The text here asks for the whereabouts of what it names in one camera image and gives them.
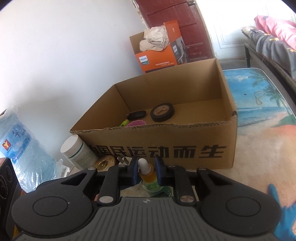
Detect white USB charger plug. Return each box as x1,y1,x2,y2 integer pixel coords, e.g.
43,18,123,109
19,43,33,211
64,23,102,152
117,157,130,166

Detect green dropper bottle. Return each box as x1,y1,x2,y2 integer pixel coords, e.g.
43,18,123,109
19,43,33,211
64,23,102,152
137,158,163,196

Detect green glue stick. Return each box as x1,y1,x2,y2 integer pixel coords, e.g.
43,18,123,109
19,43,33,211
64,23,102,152
120,119,130,127

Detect purple plastic lid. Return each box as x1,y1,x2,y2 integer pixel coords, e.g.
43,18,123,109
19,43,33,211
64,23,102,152
126,120,146,127

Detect black lighter case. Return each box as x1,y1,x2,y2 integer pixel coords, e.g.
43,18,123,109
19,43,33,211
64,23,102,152
127,110,147,121

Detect black electrical tape roll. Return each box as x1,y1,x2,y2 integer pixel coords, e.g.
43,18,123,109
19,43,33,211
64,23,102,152
150,103,175,123

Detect gold lid dark jar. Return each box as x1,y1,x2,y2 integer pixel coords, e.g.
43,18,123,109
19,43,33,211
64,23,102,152
94,155,116,172

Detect white pill bottle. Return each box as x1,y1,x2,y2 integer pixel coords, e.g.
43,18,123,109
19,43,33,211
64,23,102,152
60,135,98,170

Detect large brown cardboard box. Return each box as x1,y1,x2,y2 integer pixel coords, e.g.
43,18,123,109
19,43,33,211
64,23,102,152
70,59,238,169

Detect large water jug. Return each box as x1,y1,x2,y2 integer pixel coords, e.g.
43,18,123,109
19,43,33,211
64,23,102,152
1,107,56,192

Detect black appliance box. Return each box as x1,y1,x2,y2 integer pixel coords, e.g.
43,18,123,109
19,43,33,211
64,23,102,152
0,158,22,240

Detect orange Philips box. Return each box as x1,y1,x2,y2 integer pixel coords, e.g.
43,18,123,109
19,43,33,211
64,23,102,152
129,20,190,73

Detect beige clothes in box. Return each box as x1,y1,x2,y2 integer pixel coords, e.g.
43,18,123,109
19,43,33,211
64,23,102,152
139,26,169,52

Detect red wooden door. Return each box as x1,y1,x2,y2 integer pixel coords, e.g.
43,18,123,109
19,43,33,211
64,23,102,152
131,0,215,63

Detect pink floral quilt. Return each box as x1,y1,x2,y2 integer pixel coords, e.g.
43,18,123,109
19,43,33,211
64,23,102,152
254,16,296,50

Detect black metal bed frame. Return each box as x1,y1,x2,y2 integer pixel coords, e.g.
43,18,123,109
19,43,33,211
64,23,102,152
244,43,295,92

